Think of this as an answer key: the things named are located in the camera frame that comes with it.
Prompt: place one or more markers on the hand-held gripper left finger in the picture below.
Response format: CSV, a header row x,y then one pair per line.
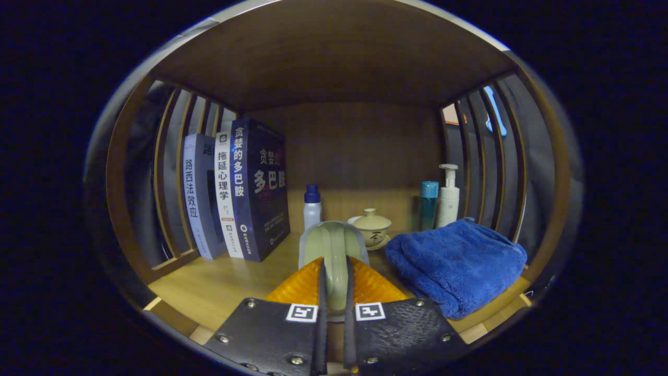
x,y
322,324

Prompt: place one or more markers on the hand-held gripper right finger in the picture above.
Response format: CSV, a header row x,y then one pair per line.
x,y
349,324

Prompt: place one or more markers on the wooden countertop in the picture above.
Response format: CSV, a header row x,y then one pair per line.
x,y
219,287

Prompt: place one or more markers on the wooden cabinet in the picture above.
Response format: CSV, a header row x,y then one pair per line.
x,y
355,151

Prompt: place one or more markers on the beige lidded teacup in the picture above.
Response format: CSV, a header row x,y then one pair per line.
x,y
371,230

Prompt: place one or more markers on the white bottle blue cap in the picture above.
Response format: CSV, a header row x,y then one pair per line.
x,y
312,211

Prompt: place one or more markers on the blue folded towel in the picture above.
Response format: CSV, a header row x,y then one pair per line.
x,y
459,266

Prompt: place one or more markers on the dark blue book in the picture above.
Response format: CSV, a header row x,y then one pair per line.
x,y
266,198

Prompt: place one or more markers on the teal bottle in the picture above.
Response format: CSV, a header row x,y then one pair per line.
x,y
428,209

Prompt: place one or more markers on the white pump bottle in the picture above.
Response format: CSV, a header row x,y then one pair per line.
x,y
448,203

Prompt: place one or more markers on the white spine book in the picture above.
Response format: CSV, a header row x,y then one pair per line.
x,y
224,198

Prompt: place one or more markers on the pale lavender book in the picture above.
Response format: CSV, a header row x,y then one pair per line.
x,y
195,203

